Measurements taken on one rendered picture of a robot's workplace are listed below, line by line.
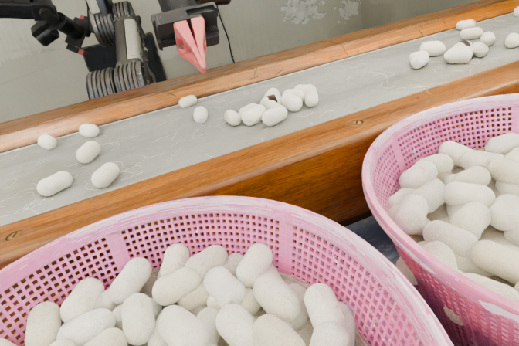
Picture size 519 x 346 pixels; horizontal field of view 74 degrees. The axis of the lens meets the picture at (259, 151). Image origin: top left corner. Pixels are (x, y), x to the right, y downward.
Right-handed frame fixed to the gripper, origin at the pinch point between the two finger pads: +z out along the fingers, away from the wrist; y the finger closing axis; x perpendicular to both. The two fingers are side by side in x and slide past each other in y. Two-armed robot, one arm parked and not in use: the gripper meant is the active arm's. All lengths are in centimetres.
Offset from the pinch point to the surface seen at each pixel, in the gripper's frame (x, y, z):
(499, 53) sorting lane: -3.7, 43.0, 14.2
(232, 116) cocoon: -3.7, 0.5, 11.8
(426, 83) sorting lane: -5.5, 26.9, 16.2
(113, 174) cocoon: -7.1, -14.4, 16.5
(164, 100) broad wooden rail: 9.1, -6.6, -2.5
